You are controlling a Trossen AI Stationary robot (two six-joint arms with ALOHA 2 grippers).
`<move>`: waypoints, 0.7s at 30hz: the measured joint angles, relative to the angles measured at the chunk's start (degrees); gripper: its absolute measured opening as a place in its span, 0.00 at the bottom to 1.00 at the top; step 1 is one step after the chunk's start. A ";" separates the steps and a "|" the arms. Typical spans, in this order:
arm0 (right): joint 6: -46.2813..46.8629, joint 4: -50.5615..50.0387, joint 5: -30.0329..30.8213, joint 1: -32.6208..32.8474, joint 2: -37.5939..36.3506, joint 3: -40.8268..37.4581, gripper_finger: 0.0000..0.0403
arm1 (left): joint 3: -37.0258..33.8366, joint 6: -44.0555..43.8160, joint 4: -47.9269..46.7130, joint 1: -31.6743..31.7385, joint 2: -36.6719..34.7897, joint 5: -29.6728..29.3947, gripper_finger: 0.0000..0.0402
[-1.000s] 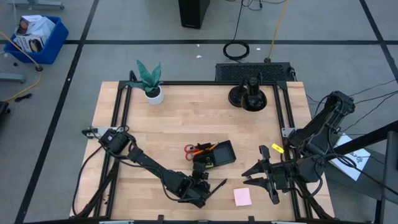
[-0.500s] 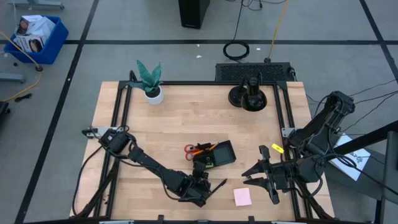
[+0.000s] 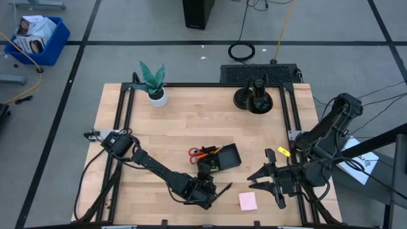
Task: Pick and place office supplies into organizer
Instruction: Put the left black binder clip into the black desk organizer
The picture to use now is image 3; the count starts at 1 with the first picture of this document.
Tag blue plastic bin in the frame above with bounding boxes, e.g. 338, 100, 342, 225
3, 15, 71, 67

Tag small white printed box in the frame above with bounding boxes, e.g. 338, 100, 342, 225
13, 35, 46, 55

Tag green plant in white pot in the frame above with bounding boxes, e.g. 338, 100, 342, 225
132, 60, 169, 108

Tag yellow hanging cable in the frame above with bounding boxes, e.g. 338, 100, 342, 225
273, 0, 296, 62
0, 30, 45, 106

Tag grey cart leg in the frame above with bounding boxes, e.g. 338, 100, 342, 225
0, 74, 27, 85
8, 0, 67, 11

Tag white paper sheet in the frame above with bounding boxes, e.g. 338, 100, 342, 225
336, 136, 380, 186

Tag black mesh desk organizer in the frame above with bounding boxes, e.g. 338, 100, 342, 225
197, 142, 242, 173

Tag grey metal post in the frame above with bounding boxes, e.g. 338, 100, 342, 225
388, 133, 407, 229

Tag red handled scissors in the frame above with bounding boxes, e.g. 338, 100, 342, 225
188, 147, 205, 165

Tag large white printed box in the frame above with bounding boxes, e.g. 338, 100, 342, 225
14, 15, 58, 41

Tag thin black floor cable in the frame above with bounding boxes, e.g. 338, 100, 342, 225
355, 81, 407, 100
349, 94, 407, 135

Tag black perforated computer case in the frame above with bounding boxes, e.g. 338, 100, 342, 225
219, 63, 302, 85

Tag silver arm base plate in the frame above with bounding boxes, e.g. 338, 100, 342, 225
90, 129, 123, 141
287, 129, 303, 141

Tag black computer tower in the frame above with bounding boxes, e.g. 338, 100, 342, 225
182, 0, 216, 31

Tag black diagonal frame beam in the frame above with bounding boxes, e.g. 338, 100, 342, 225
327, 122, 407, 166

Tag pink sticky note pad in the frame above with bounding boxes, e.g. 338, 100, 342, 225
238, 191, 259, 212

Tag black coiled cable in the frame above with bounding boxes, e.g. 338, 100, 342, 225
227, 0, 256, 63

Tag small black floor object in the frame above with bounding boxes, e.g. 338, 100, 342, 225
15, 95, 34, 105

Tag black desk lamp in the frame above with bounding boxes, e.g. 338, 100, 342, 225
233, 74, 274, 115

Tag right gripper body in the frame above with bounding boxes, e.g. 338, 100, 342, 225
265, 148, 307, 211

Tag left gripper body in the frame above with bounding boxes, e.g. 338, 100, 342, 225
183, 162, 214, 211

